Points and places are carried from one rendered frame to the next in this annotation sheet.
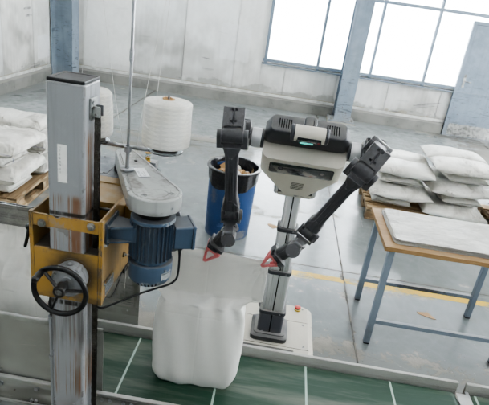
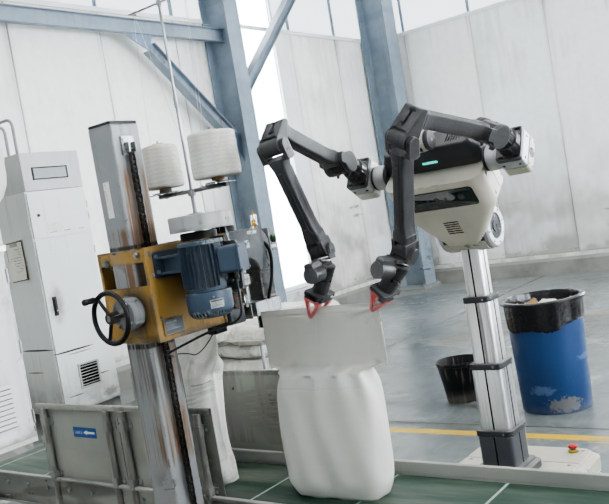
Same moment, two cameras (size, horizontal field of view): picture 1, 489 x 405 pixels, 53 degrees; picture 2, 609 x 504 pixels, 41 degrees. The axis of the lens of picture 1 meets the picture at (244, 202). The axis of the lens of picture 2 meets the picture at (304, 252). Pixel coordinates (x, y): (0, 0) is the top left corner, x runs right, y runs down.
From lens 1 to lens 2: 1.68 m
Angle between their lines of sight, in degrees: 40
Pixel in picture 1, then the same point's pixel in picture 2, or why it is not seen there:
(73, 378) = (158, 442)
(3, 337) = (137, 440)
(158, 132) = (195, 159)
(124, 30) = not seen: hidden behind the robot
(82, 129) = (114, 163)
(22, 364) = not seen: hidden behind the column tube
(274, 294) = (487, 402)
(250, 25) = not seen: outside the picture
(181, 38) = (566, 190)
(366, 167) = (398, 131)
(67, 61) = (418, 264)
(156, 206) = (183, 221)
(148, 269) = (194, 295)
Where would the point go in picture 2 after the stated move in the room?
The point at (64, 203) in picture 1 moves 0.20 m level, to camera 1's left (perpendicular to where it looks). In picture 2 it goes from (116, 238) to (77, 245)
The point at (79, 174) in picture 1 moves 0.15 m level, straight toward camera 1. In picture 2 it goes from (120, 206) to (97, 207)
